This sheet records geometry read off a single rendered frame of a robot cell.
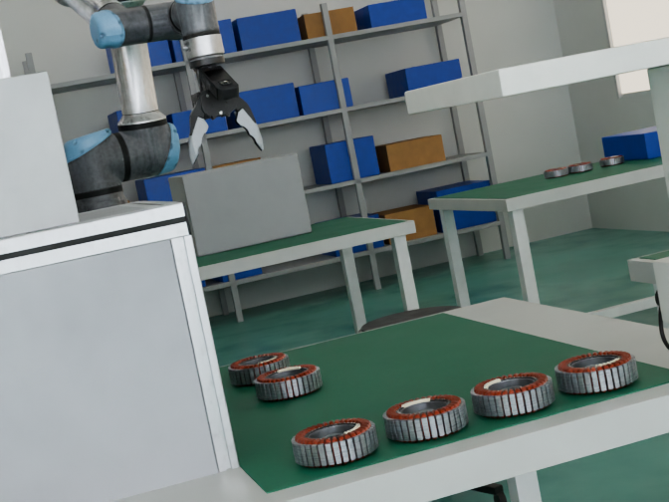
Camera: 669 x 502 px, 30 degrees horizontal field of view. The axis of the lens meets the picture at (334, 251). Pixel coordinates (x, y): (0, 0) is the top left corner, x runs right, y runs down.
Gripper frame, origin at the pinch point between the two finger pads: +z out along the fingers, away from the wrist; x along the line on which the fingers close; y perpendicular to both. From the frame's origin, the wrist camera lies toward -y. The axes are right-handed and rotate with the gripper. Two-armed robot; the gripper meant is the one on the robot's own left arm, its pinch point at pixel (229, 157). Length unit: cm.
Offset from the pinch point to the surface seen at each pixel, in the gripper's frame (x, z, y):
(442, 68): -306, -28, 566
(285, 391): 10, 39, -47
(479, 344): -27, 40, -43
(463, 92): -11, -3, -90
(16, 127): 46, -10, -76
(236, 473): 28, 41, -82
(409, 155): -271, 28, 570
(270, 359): 6.7, 36.7, -26.8
